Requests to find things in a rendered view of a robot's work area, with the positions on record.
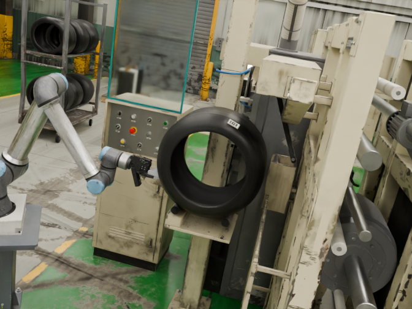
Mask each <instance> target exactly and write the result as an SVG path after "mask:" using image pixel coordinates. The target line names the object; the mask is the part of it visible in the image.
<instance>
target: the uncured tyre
mask: <svg viewBox="0 0 412 309"><path fill-rule="evenodd" d="M229 119H231V120H233V121H234V122H236V123H238V124H240V126H239V128H238V129H237V128H235V127H233V126H231V125H230V124H228V123H227V122H228V121H229ZM197 132H214V133H217V134H220V135H223V136H225V137H226V138H228V139H229V140H230V141H232V142H233V143H234V144H235V145H236V146H237V148H238V149H239V150H240V152H241V153H242V155H243V158H244V160H245V165H246V175H245V176H244V177H243V178H242V179H241V180H240V181H238V182H237V183H235V184H233V185H230V186H225V187H215V186H210V185H206V184H205V183H202V182H201V181H200V180H198V179H197V178H196V177H195V176H194V175H193V174H192V173H191V171H190V170H189V168H188V166H187V164H186V161H185V144H186V141H187V138H188V136H189V135H191V134H193V133H197ZM266 169H267V149H266V145H265V142H264V139H263V137H262V135H261V133H260V132H259V130H258V129H257V127H256V126H255V125H254V124H253V123H252V122H251V121H250V120H249V119H248V118H247V117H245V116H244V115H242V114H241V113H238V112H236V111H235V110H231V109H228V108H225V107H204V108H201V109H197V110H195V111H192V112H190V113H189V114H187V115H185V116H184V117H183V118H181V119H180V121H179V122H177V123H176V124H173V125H172V126H171V127H170V128H169V129H168V131H167V132H166V133H165V135H164V137H163V138H162V140H161V143H160V146H159V150H158V156H157V170H158V176H159V179H160V182H161V184H162V187H163V188H164V190H165V192H166V193H167V195H168V196H169V197H170V198H171V199H172V200H173V201H174V202H175V203H176V204H177V205H178V206H179V207H181V208H182V209H184V210H186V211H187V212H189V213H192V214H193V215H197V216H201V217H205V218H222V217H225V216H229V215H233V214H234V213H237V212H239V211H240V210H242V209H244V208H245V207H246V206H248V205H249V204H250V203H251V202H252V201H253V200H254V198H255V197H256V196H257V194H258V193H259V191H260V189H261V187H262V184H263V182H264V177H265V172H266Z"/></svg>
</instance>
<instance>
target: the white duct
mask: <svg viewBox="0 0 412 309"><path fill-rule="evenodd" d="M307 2H308V0H288V3H287V8H286V14H285V18H284V23H283V30H282V34H281V36H282V38H284V39H287V40H288V36H289V30H290V27H291V21H292V15H293V12H294V6H295V4H298V8H297V13H296V19H295V22H294V27H293V31H292V36H291V40H298V39H299V36H300V30H301V28H302V22H303V17H304V14H305V9H306V6H307Z"/></svg>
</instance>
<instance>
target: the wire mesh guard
mask: <svg viewBox="0 0 412 309"><path fill-rule="evenodd" d="M268 200H269V195H268V194H266V197H265V202H264V209H262V215H261V219H260V223H259V228H258V231H257V236H256V241H255V244H254V250H253V254H252V258H251V262H250V267H249V271H248V276H247V279H246V281H247V282H246V287H245V289H244V293H243V299H242V304H241V307H240V309H247V306H248V302H249V298H250V294H251V288H252V285H253V280H254V276H255V273H256V268H257V265H258V258H259V251H260V247H261V240H262V233H263V229H264V223H265V216H266V211H267V204H268Z"/></svg>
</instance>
